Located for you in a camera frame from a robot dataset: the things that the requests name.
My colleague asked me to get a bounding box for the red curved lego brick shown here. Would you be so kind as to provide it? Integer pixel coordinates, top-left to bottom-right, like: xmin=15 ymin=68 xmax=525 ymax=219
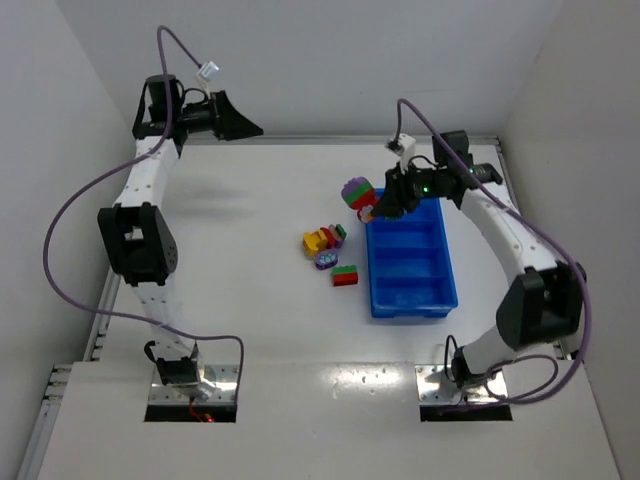
xmin=351 ymin=189 xmax=377 ymax=211

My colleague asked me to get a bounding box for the red flower lego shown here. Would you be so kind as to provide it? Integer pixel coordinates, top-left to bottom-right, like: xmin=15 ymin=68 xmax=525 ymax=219
xmin=357 ymin=204 xmax=375 ymax=224

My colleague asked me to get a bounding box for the green lego brick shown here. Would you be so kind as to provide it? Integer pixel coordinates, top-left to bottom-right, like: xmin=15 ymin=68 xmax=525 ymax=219
xmin=347 ymin=184 xmax=376 ymax=209
xmin=331 ymin=265 xmax=357 ymax=277

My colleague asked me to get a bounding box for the purple curved lego brick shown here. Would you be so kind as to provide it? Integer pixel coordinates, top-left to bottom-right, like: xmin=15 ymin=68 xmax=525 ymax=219
xmin=341 ymin=177 xmax=371 ymax=205

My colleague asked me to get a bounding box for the purple flower lego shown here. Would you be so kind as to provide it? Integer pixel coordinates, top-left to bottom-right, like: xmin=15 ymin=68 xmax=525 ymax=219
xmin=314 ymin=249 xmax=339 ymax=270

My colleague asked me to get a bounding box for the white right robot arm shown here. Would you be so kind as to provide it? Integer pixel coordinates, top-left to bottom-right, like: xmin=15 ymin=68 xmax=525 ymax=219
xmin=370 ymin=131 xmax=587 ymax=388

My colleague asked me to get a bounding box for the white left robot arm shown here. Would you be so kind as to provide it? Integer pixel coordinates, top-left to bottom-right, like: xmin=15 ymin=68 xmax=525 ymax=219
xmin=97 ymin=75 xmax=264 ymax=398

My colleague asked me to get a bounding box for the green lego in cluster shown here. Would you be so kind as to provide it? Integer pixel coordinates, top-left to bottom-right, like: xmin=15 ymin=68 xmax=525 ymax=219
xmin=335 ymin=224 xmax=347 ymax=240

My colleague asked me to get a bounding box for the blue compartment bin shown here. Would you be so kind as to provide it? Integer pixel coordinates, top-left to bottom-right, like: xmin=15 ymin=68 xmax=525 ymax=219
xmin=365 ymin=199 xmax=458 ymax=320

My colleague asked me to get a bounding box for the red lego in cluster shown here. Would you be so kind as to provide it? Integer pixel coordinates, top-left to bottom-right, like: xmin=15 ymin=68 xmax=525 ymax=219
xmin=320 ymin=227 xmax=337 ymax=248

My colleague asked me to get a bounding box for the green top lego brick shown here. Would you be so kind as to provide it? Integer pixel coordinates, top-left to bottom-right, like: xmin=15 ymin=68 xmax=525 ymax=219
xmin=331 ymin=265 xmax=357 ymax=277

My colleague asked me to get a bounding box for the yellow lego piece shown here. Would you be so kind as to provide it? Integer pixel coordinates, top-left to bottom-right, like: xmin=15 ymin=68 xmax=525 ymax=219
xmin=302 ymin=230 xmax=328 ymax=258

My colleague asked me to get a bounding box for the red bottom lego brick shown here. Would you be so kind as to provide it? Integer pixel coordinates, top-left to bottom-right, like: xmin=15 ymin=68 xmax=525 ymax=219
xmin=332 ymin=272 xmax=359 ymax=287

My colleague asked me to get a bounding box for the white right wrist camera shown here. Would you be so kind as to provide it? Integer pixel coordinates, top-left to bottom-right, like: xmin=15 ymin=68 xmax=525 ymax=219
xmin=385 ymin=133 xmax=416 ymax=174

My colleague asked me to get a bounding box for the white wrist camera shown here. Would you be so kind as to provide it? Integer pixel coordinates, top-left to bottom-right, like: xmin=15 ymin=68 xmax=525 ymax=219
xmin=196 ymin=61 xmax=219 ymax=84
xmin=385 ymin=133 xmax=416 ymax=174

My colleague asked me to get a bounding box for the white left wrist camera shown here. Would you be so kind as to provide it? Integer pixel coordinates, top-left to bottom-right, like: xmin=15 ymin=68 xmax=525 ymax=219
xmin=196 ymin=61 xmax=219 ymax=84

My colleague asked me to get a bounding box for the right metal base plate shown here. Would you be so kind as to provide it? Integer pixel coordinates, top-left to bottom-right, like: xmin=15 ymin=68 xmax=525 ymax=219
xmin=415 ymin=364 xmax=508 ymax=407

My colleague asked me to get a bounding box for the metal base plate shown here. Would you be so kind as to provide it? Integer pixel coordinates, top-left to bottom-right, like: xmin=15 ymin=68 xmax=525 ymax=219
xmin=415 ymin=364 xmax=508 ymax=407
xmin=148 ymin=364 xmax=239 ymax=406

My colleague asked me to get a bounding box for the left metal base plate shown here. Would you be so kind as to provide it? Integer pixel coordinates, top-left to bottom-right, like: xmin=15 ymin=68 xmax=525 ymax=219
xmin=148 ymin=364 xmax=239 ymax=406

